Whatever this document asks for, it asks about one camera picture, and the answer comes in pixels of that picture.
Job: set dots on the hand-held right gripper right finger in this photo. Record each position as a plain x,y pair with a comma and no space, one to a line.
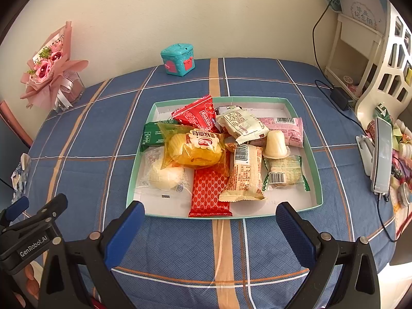
296,231

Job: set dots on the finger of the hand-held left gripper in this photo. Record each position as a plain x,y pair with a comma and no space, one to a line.
16,207
32,244

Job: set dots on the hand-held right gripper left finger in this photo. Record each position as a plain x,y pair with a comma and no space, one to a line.
124,231

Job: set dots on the green-edged white tray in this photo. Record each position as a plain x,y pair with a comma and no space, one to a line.
289,196

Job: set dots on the round cake packet green ends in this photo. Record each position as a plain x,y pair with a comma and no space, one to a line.
286,170

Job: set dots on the clear bun packet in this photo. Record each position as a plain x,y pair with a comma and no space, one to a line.
164,175

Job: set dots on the beige snack packet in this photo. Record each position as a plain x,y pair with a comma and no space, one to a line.
244,173

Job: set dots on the white jelly cup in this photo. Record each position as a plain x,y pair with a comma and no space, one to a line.
276,143

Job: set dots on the red patterned snack packet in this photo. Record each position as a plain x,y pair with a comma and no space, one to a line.
207,193

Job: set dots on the dark green snack packet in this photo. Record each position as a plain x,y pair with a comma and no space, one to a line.
153,136

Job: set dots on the pink snack packet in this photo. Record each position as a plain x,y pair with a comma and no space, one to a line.
289,128

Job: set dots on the yellow chips bag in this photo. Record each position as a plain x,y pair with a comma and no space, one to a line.
190,149

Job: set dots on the white snack packet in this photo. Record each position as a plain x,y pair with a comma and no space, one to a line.
241,125

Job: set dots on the red flower snack packet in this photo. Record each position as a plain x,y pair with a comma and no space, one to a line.
196,114

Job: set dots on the dark red snack packet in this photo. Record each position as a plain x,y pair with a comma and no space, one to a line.
228,108

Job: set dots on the person's left hand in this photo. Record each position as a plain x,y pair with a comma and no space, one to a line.
32,270

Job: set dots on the blue white crumpled wrapper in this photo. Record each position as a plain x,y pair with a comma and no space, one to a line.
21,173

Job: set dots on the pink board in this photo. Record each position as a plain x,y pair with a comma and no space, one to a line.
16,122

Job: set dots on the white phone stand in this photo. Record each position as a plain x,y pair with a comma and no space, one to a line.
365,154

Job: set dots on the smartphone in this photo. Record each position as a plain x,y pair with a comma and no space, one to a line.
383,154

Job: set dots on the red printed packet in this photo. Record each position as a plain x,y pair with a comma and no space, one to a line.
371,128

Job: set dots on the pile of colourful trinkets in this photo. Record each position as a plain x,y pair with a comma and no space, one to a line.
402,154

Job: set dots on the clear pink gift box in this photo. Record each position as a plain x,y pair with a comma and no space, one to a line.
75,88

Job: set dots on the pink flower bouquet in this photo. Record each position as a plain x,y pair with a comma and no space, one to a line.
48,67

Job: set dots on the green striped packet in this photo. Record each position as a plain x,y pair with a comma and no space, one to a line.
383,111

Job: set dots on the small pink toy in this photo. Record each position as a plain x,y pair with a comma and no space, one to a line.
354,89

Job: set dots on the blue plaid bed sheet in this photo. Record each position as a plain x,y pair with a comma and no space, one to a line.
257,77

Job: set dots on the round white trinket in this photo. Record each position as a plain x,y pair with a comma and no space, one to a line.
347,79

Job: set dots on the teal toy box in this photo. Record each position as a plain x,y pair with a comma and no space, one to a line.
177,59

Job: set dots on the cream bedside shelf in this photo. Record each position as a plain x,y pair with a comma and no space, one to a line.
354,48

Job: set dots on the white blue card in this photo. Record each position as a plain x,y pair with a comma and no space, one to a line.
363,9

